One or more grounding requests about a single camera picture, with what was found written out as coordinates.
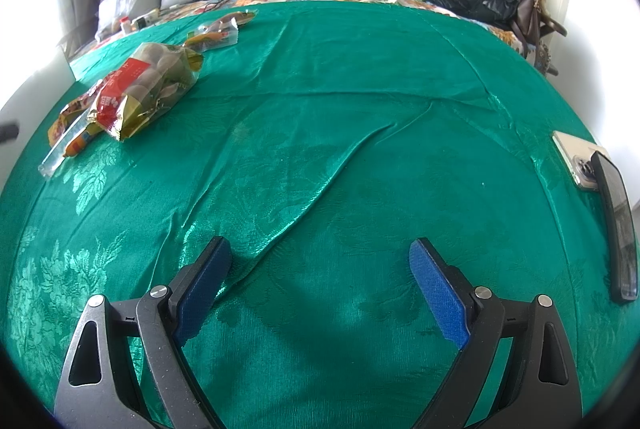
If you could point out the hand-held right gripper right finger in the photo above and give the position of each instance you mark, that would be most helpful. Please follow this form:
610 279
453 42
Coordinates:
440 294

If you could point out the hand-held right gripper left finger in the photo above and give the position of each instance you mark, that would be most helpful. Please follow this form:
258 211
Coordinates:
202 294

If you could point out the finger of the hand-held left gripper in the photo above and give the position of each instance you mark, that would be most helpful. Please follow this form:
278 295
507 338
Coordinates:
9 131

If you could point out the corn sausage packet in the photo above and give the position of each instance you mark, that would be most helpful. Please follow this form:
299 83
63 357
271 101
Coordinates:
65 151

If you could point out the yellow snack packet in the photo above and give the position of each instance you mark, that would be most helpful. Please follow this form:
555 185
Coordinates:
67 114

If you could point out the red label snack packet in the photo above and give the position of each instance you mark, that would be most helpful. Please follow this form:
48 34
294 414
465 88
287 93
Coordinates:
140 89

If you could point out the small clear snack packet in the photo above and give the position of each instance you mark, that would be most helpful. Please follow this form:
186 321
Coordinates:
215 34

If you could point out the green-edged chicken snack packet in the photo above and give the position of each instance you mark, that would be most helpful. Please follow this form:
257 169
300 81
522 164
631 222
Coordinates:
240 18

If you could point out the white pill bottle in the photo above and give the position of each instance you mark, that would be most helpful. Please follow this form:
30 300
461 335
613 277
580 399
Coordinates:
126 25

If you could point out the clear plastic bag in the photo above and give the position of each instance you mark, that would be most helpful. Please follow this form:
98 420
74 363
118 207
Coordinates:
112 11

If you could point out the green satin bed cloth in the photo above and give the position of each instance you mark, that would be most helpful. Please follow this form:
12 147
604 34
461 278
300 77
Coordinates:
350 149

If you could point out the black smartphone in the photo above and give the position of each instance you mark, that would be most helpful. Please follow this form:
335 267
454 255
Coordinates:
617 229

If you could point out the gold smartphone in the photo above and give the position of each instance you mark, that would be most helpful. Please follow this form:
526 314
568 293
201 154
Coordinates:
575 159

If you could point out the dark chair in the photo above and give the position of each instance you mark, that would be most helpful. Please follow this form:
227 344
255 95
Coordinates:
550 39

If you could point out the brown bag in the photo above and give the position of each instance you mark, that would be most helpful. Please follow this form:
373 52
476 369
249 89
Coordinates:
527 19

